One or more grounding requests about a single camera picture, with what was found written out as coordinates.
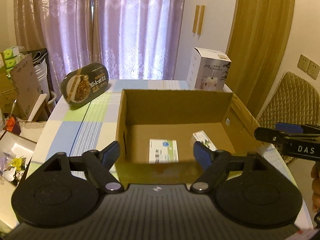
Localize white narrow medicine box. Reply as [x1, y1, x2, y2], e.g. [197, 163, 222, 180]
[193, 131, 217, 151]

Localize person's right hand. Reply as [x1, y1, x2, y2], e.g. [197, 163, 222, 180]
[311, 162, 320, 212]

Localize checked tablecloth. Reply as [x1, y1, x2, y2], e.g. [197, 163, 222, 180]
[24, 79, 313, 230]

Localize large brown cardboard box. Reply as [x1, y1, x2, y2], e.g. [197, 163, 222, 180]
[115, 89, 263, 185]

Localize dark oval noodle bowl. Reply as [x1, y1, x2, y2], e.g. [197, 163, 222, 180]
[61, 62, 109, 109]

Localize open shallow brown box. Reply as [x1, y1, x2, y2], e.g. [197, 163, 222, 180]
[1, 131, 36, 186]

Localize white humidifier box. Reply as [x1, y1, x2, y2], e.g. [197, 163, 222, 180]
[186, 47, 231, 91]

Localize brown cardboard carton stack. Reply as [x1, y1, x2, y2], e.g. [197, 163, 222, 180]
[1, 54, 41, 120]

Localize purple sheer curtain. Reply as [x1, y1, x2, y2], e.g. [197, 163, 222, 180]
[14, 0, 185, 93]

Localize green tissue packs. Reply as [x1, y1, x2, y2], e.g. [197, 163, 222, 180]
[3, 46, 26, 69]

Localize wall power socket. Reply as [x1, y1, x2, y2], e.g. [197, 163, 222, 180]
[297, 54, 320, 80]

